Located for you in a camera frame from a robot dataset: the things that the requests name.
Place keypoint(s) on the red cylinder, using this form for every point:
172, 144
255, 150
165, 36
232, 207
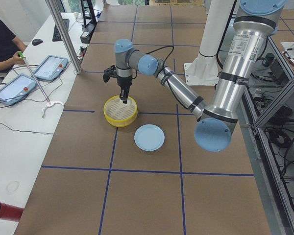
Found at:
10, 213

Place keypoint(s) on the aluminium frame post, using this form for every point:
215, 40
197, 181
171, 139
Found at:
56, 14

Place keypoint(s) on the blue teach pendant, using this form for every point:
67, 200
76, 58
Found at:
51, 68
17, 89

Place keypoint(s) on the yellow bamboo steamer basket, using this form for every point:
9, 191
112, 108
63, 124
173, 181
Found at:
118, 115

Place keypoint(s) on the light blue plate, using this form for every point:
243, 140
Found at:
149, 137

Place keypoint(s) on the near blue teach pendant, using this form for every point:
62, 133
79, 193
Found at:
17, 89

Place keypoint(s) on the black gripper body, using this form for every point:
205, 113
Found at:
123, 83

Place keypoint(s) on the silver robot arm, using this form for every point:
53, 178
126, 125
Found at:
255, 21

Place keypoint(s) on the seated person black shirt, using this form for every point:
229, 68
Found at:
10, 45

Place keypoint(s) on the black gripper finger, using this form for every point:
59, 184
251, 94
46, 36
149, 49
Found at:
124, 94

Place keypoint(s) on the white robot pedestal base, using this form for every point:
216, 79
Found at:
203, 71

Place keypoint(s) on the white curved hook piece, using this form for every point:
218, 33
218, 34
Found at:
50, 106

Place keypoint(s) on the metal reacher rod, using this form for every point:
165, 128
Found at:
32, 74

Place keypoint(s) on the far blue teach pendant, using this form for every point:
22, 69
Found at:
51, 68

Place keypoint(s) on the black label box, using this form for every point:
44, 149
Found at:
87, 33

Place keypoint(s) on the white steamed bun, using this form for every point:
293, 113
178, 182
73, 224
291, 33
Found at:
128, 103

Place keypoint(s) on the black computer mouse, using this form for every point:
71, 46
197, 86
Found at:
36, 42

